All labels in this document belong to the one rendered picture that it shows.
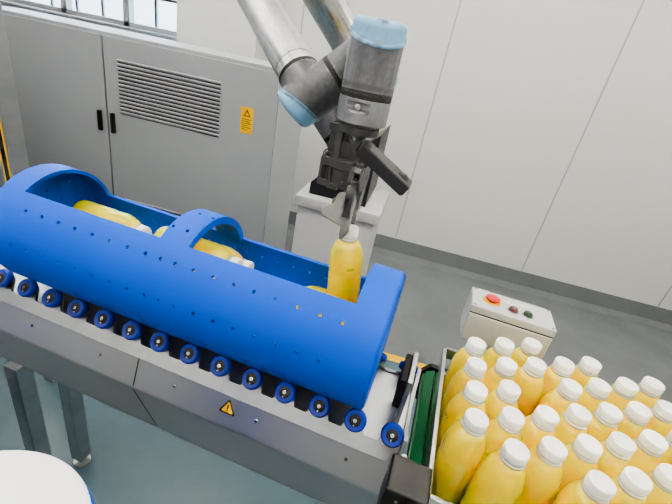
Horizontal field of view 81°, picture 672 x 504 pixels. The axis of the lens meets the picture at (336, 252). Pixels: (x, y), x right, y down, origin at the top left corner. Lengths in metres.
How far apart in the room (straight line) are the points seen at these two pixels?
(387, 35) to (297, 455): 0.79
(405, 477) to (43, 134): 3.03
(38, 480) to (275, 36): 0.83
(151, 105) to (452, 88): 2.16
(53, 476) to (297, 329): 0.38
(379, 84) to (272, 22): 0.33
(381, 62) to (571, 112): 2.97
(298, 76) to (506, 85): 2.76
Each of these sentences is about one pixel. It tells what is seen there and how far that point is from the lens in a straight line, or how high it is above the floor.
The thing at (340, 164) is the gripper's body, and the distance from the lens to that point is 0.73.
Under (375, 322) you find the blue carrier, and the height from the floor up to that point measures 1.19.
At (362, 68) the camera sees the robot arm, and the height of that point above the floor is 1.57.
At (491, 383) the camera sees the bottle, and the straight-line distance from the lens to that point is 0.90.
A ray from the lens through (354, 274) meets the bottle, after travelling 0.80.
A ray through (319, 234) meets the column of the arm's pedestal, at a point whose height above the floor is 0.96.
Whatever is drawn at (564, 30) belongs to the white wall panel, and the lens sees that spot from 3.55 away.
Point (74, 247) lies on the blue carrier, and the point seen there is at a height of 1.15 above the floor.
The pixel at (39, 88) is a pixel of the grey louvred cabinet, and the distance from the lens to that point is 3.24.
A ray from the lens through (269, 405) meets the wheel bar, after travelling 0.89.
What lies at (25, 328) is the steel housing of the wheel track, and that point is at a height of 0.87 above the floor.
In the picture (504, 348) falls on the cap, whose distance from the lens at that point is 0.95.
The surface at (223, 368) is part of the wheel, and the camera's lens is 0.89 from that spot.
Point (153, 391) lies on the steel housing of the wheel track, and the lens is 1.02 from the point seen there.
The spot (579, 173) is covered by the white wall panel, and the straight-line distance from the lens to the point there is 3.71.
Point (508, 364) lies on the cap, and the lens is 0.90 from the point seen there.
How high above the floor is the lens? 1.59
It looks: 27 degrees down
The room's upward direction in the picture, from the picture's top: 12 degrees clockwise
